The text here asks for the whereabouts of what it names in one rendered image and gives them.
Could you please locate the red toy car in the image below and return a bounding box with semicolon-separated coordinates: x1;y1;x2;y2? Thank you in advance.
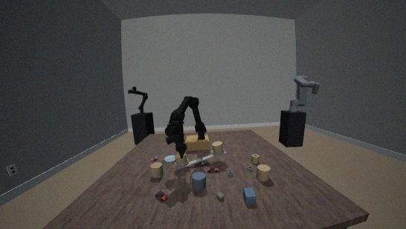
155;190;168;201
207;167;219;172

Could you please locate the blue box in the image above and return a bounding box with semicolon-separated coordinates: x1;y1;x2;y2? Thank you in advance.
243;187;256;204

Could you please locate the tan cylinder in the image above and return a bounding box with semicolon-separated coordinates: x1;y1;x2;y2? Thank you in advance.
257;164;271;181
150;162;163;178
175;154;187;165
212;141;223;153

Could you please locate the dark blue cylinder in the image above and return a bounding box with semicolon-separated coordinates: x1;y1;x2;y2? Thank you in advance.
192;172;206;190

